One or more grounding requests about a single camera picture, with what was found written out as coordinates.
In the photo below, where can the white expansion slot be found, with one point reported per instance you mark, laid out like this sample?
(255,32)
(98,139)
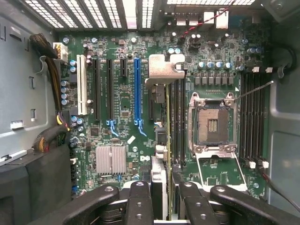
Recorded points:
(82,89)

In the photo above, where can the metal socket cover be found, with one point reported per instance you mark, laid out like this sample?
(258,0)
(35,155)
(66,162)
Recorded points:
(220,173)

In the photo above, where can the black air shroud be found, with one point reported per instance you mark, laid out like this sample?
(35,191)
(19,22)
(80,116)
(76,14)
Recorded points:
(35,187)

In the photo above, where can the silver chipset heatsink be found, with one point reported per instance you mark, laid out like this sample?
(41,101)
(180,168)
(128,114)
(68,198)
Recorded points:
(110,159)

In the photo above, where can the short black expansion slot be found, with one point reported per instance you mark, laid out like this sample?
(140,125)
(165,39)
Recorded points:
(123,68)

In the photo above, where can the green motherboard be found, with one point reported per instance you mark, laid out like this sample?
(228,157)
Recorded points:
(131,47)

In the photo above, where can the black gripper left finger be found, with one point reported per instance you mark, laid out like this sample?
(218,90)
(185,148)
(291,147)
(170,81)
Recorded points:
(138,206)

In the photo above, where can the CPU socket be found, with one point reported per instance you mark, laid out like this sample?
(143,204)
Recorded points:
(213,124)

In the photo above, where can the open PC case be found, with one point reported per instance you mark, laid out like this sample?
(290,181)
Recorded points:
(286,117)

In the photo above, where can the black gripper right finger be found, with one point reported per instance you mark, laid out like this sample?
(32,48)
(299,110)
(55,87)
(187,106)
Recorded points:
(194,206)

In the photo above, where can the long black expansion slot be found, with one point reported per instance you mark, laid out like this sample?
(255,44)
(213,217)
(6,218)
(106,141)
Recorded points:
(96,93)
(110,93)

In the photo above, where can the socket locking lever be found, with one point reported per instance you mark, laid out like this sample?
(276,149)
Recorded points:
(255,90)

